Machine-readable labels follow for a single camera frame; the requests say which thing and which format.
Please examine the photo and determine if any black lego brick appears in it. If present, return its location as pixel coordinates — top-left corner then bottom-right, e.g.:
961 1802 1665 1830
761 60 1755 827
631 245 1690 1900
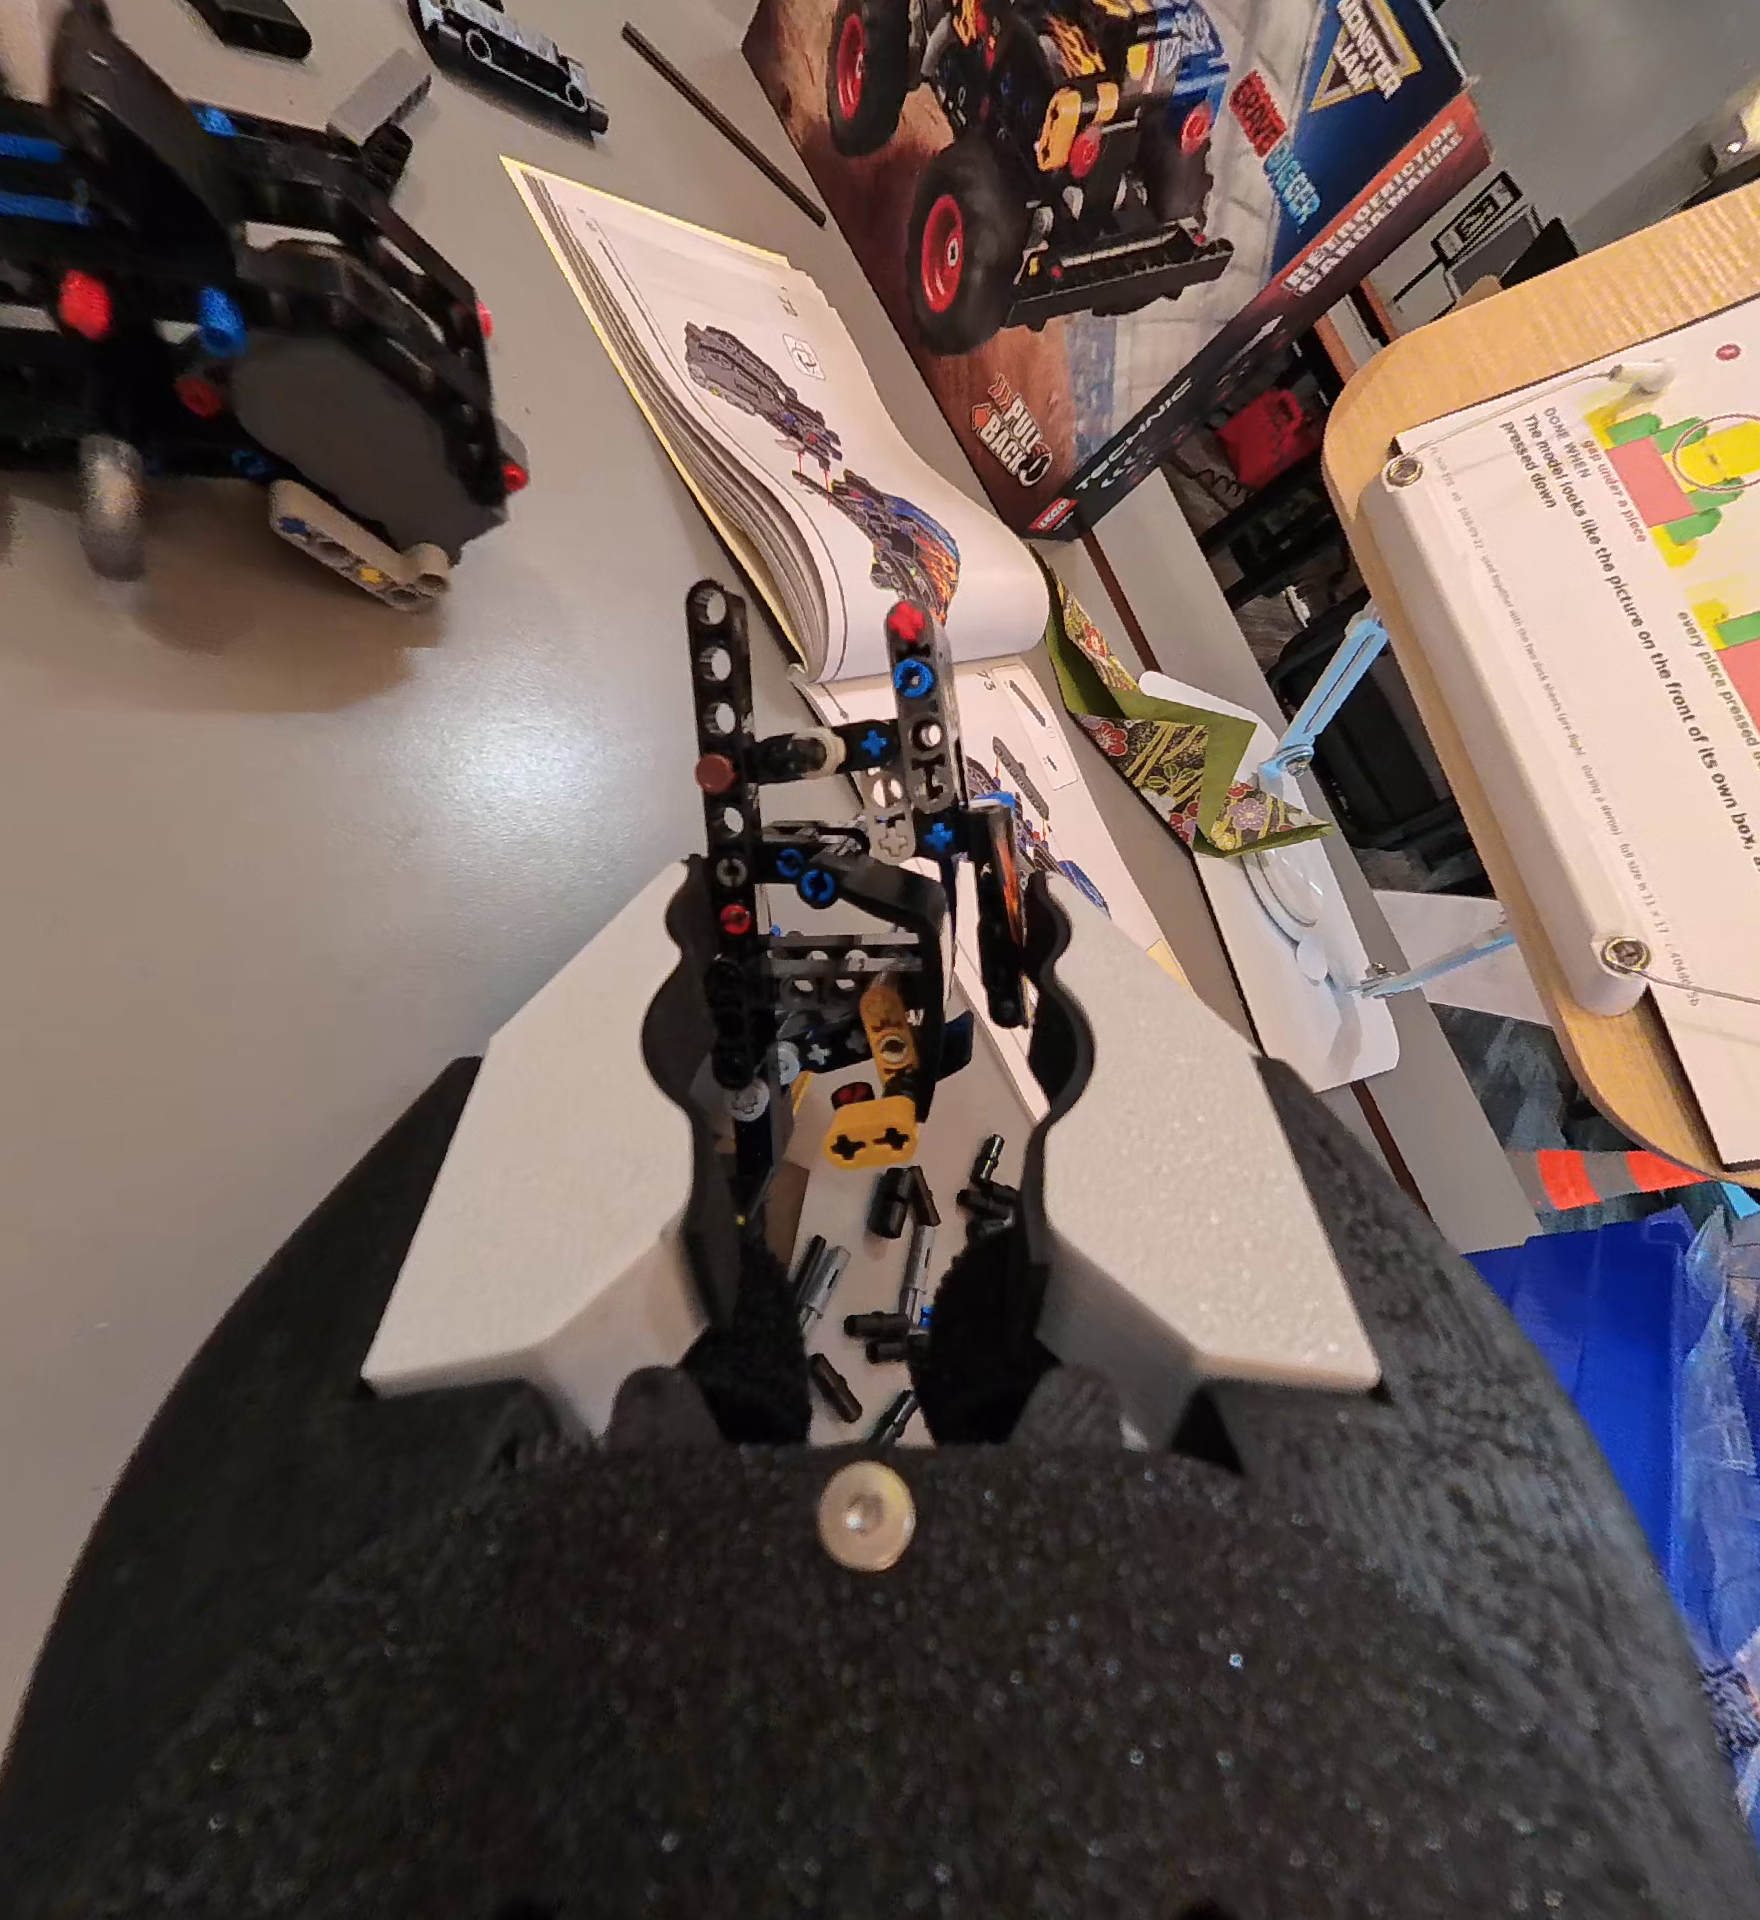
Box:
189 0 315 63

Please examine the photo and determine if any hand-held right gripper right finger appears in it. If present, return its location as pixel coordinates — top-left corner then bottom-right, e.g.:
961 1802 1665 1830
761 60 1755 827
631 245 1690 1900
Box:
1014 889 1387 1393

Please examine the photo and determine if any blue plastic bin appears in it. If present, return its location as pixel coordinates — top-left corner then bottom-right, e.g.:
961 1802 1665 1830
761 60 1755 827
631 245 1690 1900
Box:
1466 1200 1760 1920

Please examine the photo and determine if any lego set box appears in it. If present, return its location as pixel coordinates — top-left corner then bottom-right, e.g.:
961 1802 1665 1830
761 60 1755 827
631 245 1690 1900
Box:
742 0 1498 538

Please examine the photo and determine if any black grey lego chassis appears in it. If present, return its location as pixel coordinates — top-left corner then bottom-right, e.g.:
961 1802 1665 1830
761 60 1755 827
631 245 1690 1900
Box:
0 0 534 620

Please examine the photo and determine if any black lego beam assembly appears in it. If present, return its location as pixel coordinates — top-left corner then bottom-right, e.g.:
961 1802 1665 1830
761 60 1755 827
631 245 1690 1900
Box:
406 0 614 140

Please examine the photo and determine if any blue flame-print lego body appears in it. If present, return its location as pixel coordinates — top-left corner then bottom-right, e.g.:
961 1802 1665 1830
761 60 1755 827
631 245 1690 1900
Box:
682 576 1045 1175

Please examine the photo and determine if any pile of black lego pins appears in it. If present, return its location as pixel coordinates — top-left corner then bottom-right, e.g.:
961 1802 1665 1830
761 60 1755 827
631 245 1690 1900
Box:
781 1131 1033 1455

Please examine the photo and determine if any instruction booklet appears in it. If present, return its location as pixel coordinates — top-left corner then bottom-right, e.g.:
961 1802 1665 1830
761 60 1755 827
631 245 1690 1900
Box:
501 157 1123 940

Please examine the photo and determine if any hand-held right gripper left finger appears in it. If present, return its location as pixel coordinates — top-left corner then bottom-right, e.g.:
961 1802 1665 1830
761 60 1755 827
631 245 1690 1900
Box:
359 862 739 1399

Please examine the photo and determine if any white instruction card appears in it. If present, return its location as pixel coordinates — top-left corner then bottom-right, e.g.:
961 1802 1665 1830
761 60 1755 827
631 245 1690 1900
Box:
1382 262 1760 1171

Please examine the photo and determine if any orange tape strip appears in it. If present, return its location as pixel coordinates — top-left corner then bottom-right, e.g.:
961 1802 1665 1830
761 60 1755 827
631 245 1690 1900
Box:
1531 1143 1714 1215

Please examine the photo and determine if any wooden board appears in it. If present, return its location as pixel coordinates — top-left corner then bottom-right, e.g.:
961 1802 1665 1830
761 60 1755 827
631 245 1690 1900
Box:
1322 150 1760 1190

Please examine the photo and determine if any long black lego axle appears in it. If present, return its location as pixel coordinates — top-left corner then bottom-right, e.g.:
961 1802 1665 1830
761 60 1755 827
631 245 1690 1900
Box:
623 22 830 230

